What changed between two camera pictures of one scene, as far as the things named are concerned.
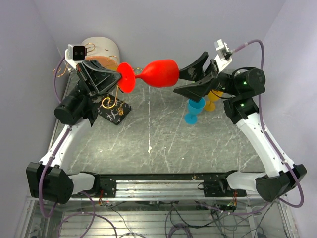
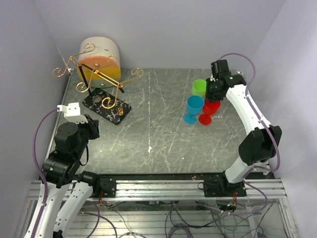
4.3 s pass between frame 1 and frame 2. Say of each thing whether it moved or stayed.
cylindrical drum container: stayed
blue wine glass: stayed
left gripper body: moved
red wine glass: moved
